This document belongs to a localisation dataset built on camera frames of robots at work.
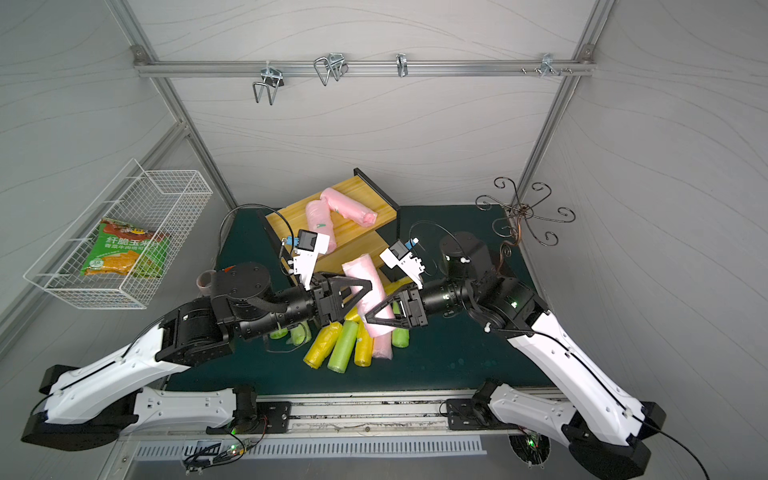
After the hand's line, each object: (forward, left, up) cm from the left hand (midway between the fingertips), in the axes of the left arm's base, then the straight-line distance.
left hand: (367, 290), depth 49 cm
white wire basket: (+33, +59, -11) cm, 69 cm away
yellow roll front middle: (+3, +4, -40) cm, 40 cm away
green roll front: (+3, +10, -41) cm, 42 cm away
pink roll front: (+5, -1, -40) cm, 40 cm away
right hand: (-3, 0, -5) cm, 6 cm away
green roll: (+7, -6, -40) cm, 41 cm away
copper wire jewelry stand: (+31, -38, -13) cm, 51 cm away
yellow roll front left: (+5, +16, -39) cm, 43 cm away
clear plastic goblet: (+17, +48, -26) cm, 57 cm away
